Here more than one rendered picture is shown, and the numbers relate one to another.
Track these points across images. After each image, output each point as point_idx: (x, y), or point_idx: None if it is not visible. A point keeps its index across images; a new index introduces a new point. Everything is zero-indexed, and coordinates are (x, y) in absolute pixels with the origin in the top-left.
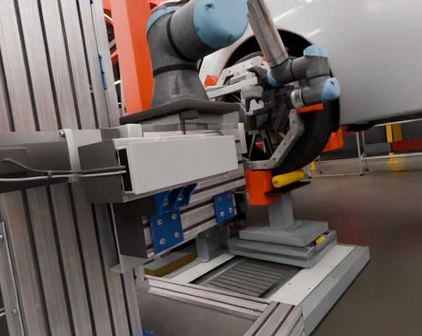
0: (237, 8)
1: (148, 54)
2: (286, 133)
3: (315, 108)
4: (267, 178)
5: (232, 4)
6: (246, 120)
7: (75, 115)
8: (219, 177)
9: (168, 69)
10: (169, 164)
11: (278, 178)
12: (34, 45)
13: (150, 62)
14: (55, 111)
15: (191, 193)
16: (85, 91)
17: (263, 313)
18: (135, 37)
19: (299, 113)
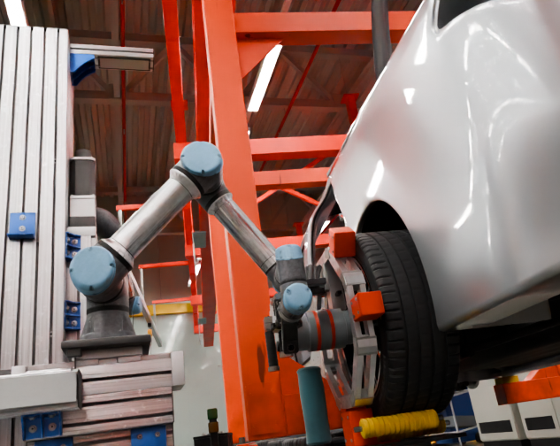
0: (97, 263)
1: (250, 259)
2: None
3: (360, 313)
4: (358, 422)
5: (92, 261)
6: (310, 335)
7: (31, 357)
8: (122, 411)
9: (88, 311)
10: None
11: (361, 422)
12: (9, 311)
13: (253, 268)
14: (14, 356)
15: (59, 423)
16: (44, 337)
17: None
18: (233, 244)
19: (355, 320)
